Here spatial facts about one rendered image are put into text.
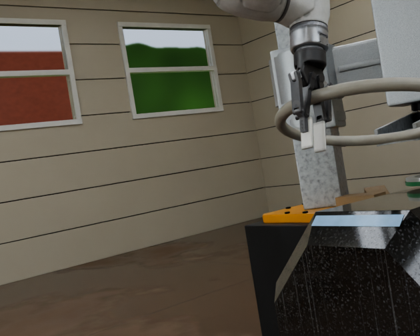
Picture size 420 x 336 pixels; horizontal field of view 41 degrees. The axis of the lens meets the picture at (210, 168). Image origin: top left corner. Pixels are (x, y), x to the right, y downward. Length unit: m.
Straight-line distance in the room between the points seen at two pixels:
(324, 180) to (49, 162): 5.40
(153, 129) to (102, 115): 0.85
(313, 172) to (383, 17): 0.91
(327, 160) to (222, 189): 6.48
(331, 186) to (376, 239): 1.13
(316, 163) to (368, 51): 0.57
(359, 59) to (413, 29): 0.68
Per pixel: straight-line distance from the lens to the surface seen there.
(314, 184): 2.71
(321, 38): 1.33
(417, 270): 1.52
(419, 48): 2.05
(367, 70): 2.69
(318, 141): 1.30
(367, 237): 1.61
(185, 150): 8.71
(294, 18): 1.34
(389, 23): 2.08
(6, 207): 7.41
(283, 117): 1.40
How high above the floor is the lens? 1.08
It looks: 1 degrees down
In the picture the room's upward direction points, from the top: 9 degrees counter-clockwise
